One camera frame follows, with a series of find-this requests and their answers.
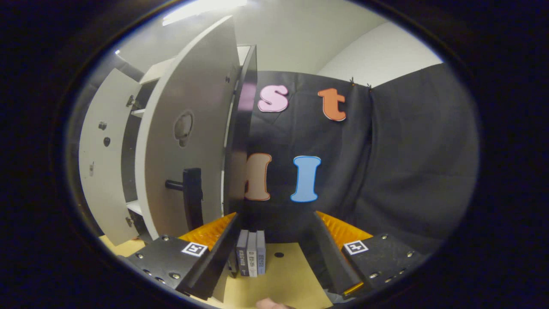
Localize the white cabinet door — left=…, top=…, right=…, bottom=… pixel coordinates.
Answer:
left=78, top=68, right=143, bottom=246
left=135, top=16, right=241, bottom=242

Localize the black backdrop cloth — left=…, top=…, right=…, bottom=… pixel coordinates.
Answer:
left=240, top=62, right=480, bottom=254

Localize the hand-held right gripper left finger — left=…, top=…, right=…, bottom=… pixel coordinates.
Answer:
left=127, top=212, right=238, bottom=301

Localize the white shoe cabinet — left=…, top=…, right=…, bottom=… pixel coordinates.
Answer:
left=116, top=44, right=258, bottom=243

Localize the black door handle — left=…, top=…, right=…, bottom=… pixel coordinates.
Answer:
left=165, top=167, right=203, bottom=232

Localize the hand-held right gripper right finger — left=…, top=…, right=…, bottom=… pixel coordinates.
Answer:
left=311, top=210, right=425, bottom=297

